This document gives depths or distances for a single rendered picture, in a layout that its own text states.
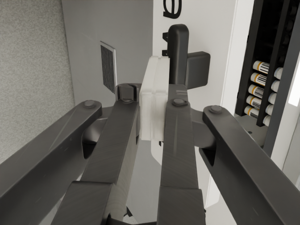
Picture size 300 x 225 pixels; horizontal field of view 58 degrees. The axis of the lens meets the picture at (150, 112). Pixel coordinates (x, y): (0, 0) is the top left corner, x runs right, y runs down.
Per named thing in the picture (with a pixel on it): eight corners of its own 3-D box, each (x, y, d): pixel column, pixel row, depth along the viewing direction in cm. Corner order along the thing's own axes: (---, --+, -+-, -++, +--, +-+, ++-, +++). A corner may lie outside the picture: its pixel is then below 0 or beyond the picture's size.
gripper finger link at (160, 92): (153, 93, 14) (167, 93, 14) (160, 55, 20) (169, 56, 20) (152, 141, 15) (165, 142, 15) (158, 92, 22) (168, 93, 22)
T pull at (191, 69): (163, 114, 23) (172, 121, 22) (166, 23, 20) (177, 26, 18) (196, 105, 25) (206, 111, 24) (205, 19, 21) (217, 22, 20)
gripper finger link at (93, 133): (136, 147, 14) (78, 143, 14) (145, 103, 18) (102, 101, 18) (135, 121, 13) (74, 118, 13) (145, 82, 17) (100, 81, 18)
